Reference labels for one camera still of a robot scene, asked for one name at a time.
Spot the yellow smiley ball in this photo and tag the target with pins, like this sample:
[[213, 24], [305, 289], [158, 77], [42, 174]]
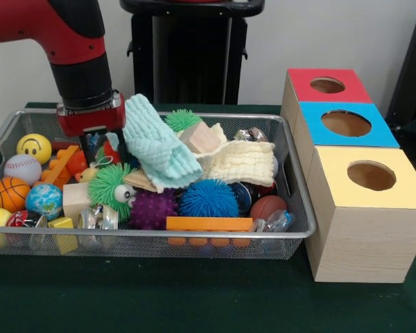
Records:
[[34, 148]]

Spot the wooden three-hole box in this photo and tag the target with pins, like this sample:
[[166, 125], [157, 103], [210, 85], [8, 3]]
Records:
[[360, 243]]

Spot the cream cloth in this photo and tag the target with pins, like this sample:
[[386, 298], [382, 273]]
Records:
[[242, 163]]

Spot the silver mesh bin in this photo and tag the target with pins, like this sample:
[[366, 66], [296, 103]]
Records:
[[125, 248]]

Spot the globe print ball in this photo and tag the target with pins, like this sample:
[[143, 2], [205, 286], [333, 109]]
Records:
[[44, 202]]

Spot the blue spiky rubber ball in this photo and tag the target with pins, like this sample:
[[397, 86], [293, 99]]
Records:
[[208, 199]]

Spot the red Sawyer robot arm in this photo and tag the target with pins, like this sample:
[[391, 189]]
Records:
[[66, 34]]

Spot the white baseball toy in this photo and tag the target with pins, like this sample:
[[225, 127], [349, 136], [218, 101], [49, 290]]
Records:
[[22, 170]]

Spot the green spiky toy with eyes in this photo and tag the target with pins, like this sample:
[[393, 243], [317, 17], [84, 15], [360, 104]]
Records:
[[105, 187]]

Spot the orange basketball toy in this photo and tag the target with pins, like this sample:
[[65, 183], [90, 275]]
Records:
[[10, 193]]

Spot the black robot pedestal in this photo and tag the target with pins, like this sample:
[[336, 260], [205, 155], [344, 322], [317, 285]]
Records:
[[187, 52]]

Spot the yellow plush toy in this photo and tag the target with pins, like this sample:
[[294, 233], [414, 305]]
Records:
[[86, 175]]

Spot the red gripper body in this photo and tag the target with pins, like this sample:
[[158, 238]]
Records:
[[93, 119]]

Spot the small orange building brick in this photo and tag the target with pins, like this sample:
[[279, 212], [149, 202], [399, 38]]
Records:
[[57, 168]]

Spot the mint green cloth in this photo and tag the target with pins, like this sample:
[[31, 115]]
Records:
[[152, 145]]

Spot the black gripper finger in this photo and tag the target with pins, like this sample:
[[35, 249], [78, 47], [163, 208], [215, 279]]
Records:
[[123, 149], [89, 152]]

